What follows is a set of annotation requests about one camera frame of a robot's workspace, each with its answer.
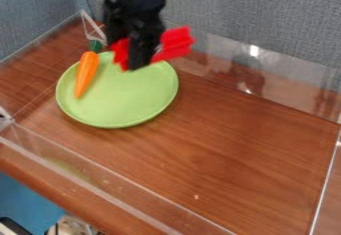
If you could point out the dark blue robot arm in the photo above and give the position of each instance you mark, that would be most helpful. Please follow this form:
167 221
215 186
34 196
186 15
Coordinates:
135 19

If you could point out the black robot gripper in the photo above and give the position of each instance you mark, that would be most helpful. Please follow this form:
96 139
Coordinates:
141 25

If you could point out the orange toy carrot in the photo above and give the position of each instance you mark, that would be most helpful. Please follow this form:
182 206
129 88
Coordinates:
87 67

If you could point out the red rectangular block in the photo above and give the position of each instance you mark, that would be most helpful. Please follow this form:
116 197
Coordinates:
175 45

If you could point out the green round plate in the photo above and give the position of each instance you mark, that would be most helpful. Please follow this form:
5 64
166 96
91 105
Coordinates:
120 98

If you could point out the clear acrylic enclosure wall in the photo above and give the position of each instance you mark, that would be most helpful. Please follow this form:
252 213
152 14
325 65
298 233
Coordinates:
239 159

